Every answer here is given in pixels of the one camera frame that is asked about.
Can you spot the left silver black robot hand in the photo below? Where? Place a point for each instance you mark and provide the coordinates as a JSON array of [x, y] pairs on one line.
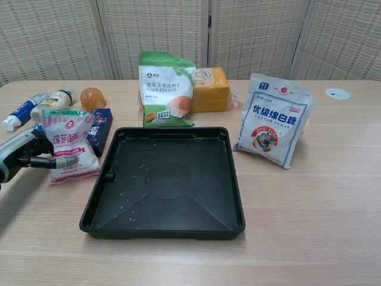
[[18, 152]]

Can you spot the pink white snack bag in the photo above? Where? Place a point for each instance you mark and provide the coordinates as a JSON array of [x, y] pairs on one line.
[[71, 140]]

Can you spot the blue snack packet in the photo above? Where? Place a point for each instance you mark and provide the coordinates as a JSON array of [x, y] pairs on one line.
[[38, 127]]

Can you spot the black plastic tray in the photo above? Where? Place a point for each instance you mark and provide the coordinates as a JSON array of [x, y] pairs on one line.
[[166, 184]]

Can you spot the blue white toothpaste tube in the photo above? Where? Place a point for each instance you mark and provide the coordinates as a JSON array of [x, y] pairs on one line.
[[22, 111]]

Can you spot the cream mayonnaise squeeze bottle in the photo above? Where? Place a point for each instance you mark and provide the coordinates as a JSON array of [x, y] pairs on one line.
[[58, 99]]

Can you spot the dark blue toothpaste box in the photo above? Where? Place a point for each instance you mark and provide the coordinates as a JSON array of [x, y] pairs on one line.
[[102, 131]]

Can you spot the orange jelly cup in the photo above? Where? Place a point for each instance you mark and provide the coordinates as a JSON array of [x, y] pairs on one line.
[[92, 98]]

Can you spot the beige woven screen panel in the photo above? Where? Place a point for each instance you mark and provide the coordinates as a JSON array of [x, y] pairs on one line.
[[256, 35], [50, 38], [342, 38], [154, 26]]

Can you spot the green white corn starch bag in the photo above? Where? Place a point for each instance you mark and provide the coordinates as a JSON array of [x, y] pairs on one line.
[[162, 89]]

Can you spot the orange tissue pack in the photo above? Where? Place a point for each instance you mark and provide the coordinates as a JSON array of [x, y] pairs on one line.
[[211, 92]]

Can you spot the white castor sugar bag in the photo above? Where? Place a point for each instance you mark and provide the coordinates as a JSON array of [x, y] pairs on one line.
[[274, 119]]

